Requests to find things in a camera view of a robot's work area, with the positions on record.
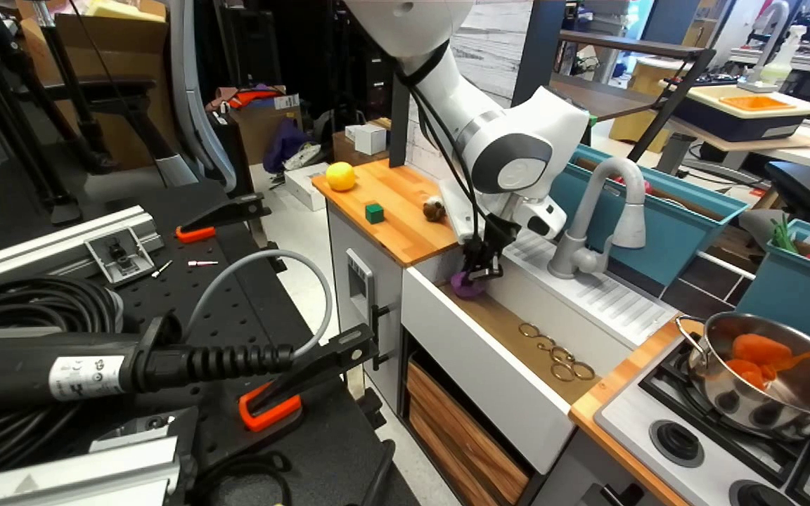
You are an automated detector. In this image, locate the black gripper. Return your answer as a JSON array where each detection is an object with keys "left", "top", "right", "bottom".
[{"left": 462, "top": 214, "right": 520, "bottom": 282}]

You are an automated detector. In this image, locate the purple plush toy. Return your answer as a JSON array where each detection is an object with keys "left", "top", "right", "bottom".
[{"left": 449, "top": 273, "right": 486, "bottom": 300}]

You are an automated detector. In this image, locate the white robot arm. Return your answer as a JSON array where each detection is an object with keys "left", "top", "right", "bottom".
[{"left": 344, "top": 0, "right": 589, "bottom": 283}]

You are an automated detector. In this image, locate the brown white plush toy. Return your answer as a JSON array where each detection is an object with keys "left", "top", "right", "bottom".
[{"left": 423, "top": 196, "right": 448, "bottom": 221}]

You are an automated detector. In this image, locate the green cube toy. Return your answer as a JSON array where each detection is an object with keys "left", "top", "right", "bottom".
[{"left": 365, "top": 203, "right": 385, "bottom": 224}]

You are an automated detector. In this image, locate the grey toy faucet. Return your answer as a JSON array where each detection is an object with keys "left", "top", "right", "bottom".
[{"left": 549, "top": 155, "right": 649, "bottom": 282}]

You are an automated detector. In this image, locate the yellow lemon toy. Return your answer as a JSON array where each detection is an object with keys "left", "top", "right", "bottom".
[{"left": 327, "top": 164, "right": 358, "bottom": 192}]

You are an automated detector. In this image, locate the toy kitchen playset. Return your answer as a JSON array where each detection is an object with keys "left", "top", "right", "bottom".
[{"left": 323, "top": 161, "right": 810, "bottom": 506}]

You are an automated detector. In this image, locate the orange toy carrot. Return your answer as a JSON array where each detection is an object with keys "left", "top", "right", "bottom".
[{"left": 725, "top": 331, "right": 810, "bottom": 390}]

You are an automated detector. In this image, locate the silver toy pot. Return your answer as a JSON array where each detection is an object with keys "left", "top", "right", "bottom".
[{"left": 679, "top": 313, "right": 810, "bottom": 441}]

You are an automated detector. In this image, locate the orange black clamp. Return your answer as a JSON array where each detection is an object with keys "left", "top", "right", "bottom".
[
  {"left": 175, "top": 195, "right": 268, "bottom": 244},
  {"left": 236, "top": 323, "right": 374, "bottom": 436}
]

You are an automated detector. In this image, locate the black pegboard table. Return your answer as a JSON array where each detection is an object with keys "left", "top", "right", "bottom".
[{"left": 123, "top": 182, "right": 419, "bottom": 506}]

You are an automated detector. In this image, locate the grey cable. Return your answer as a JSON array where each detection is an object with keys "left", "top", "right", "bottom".
[{"left": 182, "top": 247, "right": 334, "bottom": 360}]

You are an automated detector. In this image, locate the black cable bundle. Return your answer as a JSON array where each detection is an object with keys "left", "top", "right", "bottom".
[{"left": 0, "top": 275, "right": 130, "bottom": 480}]

